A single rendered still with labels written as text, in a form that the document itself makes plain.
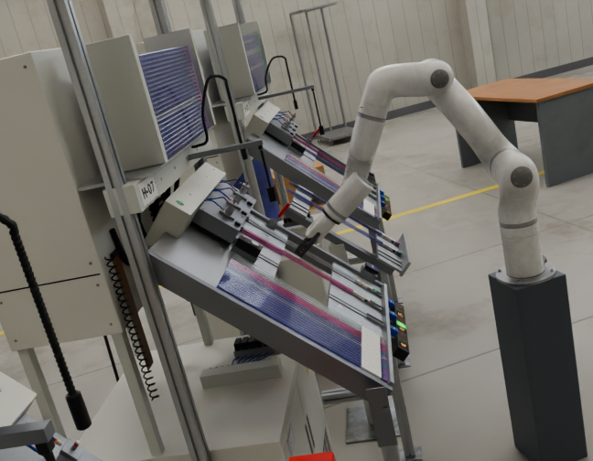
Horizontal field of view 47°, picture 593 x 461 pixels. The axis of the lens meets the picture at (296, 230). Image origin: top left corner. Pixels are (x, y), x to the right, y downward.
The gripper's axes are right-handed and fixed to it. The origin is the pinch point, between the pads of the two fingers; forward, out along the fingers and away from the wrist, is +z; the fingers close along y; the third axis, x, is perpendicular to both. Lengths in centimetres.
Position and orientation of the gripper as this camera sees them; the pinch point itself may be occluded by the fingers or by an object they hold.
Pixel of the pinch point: (302, 249)
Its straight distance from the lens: 227.7
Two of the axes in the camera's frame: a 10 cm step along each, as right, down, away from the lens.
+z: -6.3, 7.2, 3.0
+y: -1.0, 3.1, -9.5
